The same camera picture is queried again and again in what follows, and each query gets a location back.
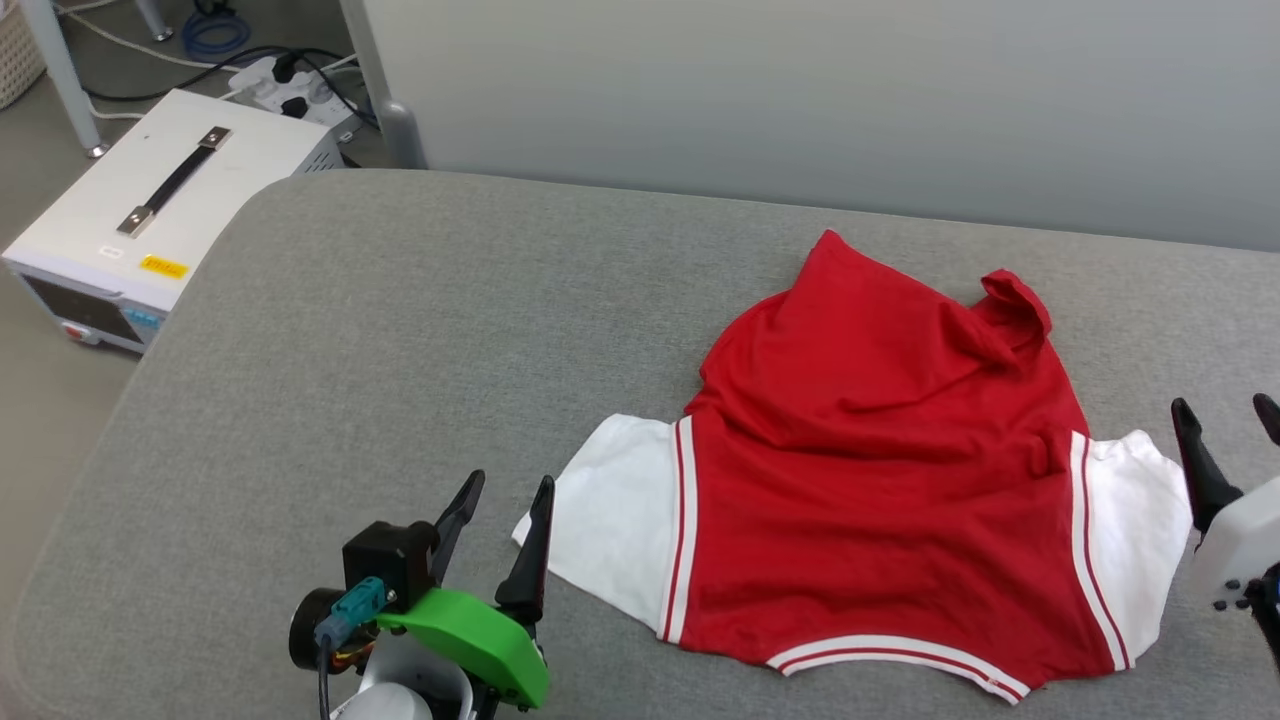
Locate grey partition post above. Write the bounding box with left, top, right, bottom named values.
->
left=339, top=0, right=430, bottom=170

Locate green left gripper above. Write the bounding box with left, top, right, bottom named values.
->
left=289, top=470, right=556, bottom=710

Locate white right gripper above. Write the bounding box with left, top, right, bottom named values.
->
left=1171, top=393, right=1280, bottom=613

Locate white power strip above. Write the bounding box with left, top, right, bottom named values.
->
left=227, top=54, right=362, bottom=142

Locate red white basketball jersey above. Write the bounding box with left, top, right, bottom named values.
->
left=511, top=229, right=1195, bottom=707

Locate black power cable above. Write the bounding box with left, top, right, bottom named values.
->
left=84, top=45, right=379, bottom=133

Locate white woven basket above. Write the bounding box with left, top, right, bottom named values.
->
left=0, top=0, right=47, bottom=112

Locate black strap handle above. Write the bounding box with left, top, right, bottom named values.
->
left=116, top=126, right=233, bottom=239

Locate blue coiled cable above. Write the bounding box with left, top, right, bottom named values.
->
left=181, top=6, right=252, bottom=57

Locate white power supply box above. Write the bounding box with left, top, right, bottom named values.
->
left=1, top=88, right=347, bottom=356

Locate white floor cable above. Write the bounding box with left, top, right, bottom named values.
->
left=58, top=8, right=243, bottom=73

